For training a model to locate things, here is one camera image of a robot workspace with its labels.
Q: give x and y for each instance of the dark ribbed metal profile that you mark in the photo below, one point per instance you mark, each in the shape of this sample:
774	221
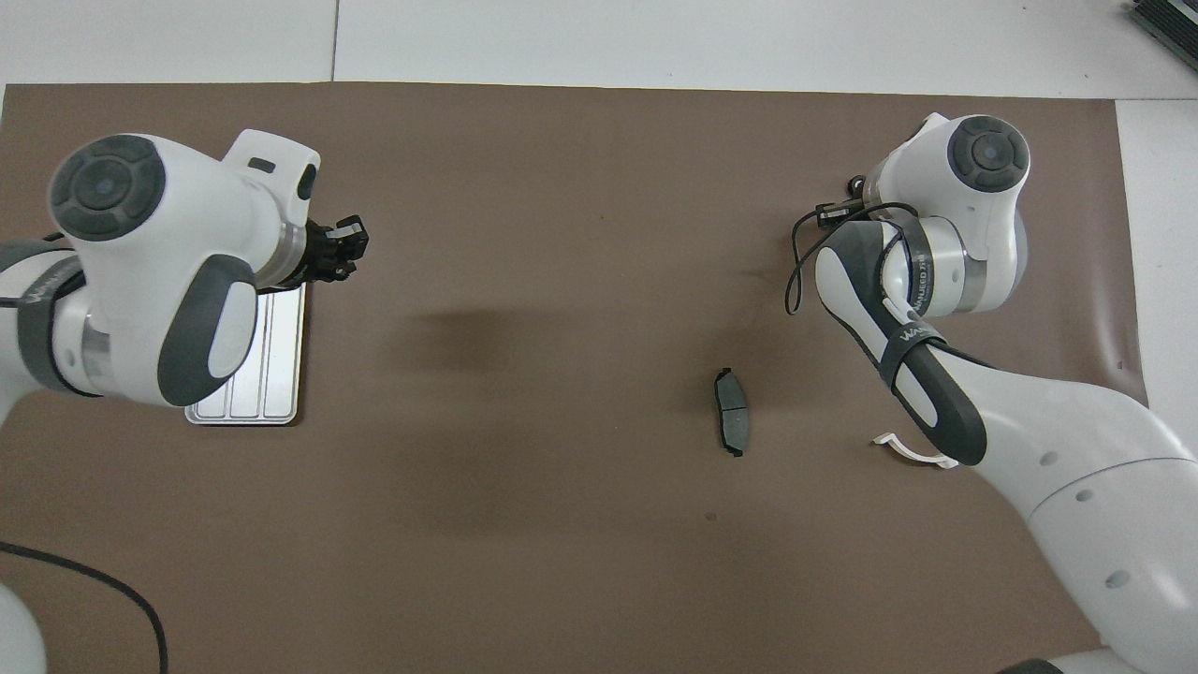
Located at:
1170	21

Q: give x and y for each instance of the brown table mat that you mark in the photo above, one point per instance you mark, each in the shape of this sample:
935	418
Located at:
562	281

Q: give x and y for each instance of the silver metal tray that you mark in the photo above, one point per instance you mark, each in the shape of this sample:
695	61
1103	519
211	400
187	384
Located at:
281	374

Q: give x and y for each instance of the long dark grey brake pad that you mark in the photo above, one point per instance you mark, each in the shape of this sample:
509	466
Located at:
732	412

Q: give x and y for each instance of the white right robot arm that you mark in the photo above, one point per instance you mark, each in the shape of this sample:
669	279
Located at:
1076	449

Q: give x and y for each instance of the black bearing gear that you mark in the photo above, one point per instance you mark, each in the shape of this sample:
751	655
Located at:
854	187

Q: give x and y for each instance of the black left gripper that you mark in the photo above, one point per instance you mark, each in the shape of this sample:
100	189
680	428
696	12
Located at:
320	251

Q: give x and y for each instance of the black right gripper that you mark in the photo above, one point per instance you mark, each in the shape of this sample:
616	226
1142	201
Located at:
842	217

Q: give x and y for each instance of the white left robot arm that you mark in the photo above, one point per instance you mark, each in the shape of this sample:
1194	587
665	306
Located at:
187	234

